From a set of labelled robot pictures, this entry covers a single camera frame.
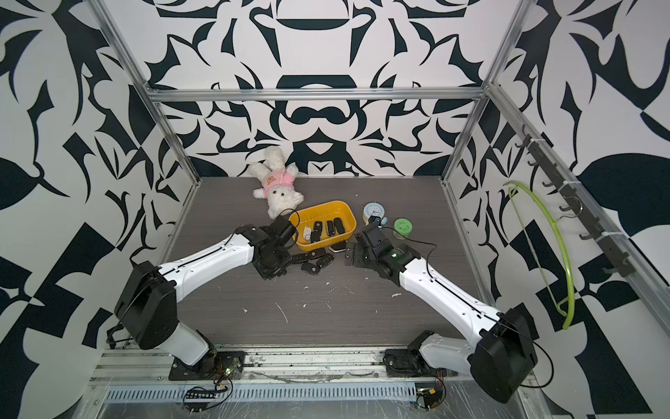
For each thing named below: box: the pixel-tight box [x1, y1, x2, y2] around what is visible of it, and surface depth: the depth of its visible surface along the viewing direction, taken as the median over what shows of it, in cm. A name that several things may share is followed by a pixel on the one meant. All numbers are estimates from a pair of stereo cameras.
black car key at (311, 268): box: [300, 261, 321, 276], surface depth 94 cm
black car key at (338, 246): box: [328, 240, 348, 254], surface depth 98 cm
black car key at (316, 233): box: [310, 220, 323, 244], surface depth 103 cm
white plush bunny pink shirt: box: [248, 145, 305, 220], surface depth 110 cm
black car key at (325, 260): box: [316, 254, 335, 268], surface depth 96 cm
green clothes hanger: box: [502, 180, 576, 330], surface depth 62 cm
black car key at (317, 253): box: [308, 247, 327, 260], surface depth 98 cm
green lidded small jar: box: [392, 217, 415, 241], surface depth 101 cm
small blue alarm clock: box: [362, 201, 386, 227], surface depth 107 cm
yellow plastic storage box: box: [289, 199, 358, 252], surface depth 105 cm
